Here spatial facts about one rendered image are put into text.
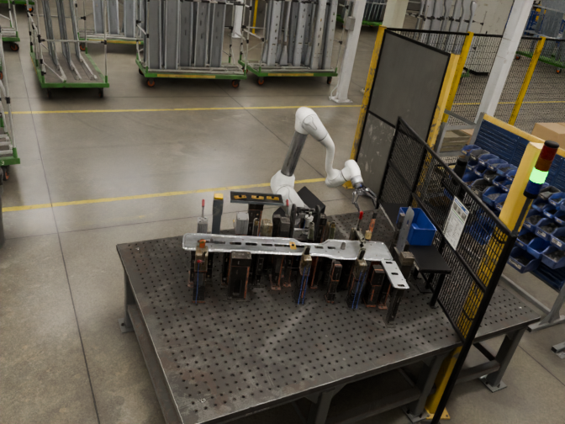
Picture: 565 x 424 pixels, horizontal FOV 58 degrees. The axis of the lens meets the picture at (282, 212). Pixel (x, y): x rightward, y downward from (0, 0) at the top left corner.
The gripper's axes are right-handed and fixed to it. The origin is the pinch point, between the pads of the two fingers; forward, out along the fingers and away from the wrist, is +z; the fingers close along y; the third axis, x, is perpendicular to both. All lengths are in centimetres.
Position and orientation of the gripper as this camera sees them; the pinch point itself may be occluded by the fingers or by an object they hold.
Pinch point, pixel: (366, 208)
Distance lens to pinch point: 397.3
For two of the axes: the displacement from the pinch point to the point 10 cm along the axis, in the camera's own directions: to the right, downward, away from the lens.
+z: 2.9, 9.1, -3.1
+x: 1.0, -3.5, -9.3
